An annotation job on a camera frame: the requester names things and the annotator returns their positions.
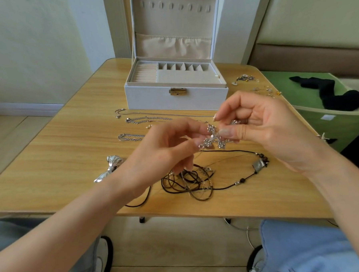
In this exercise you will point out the person's right hand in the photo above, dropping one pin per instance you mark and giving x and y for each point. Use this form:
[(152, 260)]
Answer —
[(275, 129)]

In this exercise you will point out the person's left hand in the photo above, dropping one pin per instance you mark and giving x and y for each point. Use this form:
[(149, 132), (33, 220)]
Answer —
[(159, 156)]

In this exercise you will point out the small earrings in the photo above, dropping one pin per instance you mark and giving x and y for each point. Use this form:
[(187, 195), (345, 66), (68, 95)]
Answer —
[(244, 78)]

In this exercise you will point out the white jewelry box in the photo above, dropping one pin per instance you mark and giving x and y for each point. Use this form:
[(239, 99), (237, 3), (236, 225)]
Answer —
[(173, 17)]

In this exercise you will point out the person's left forearm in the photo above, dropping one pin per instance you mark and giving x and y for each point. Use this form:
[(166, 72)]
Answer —
[(53, 243)]

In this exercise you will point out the black cloth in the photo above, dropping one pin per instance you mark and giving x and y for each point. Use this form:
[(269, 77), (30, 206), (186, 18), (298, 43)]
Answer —
[(333, 93)]

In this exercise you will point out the beige padded wall panel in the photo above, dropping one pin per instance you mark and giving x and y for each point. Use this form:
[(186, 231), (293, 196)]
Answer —
[(314, 13)]

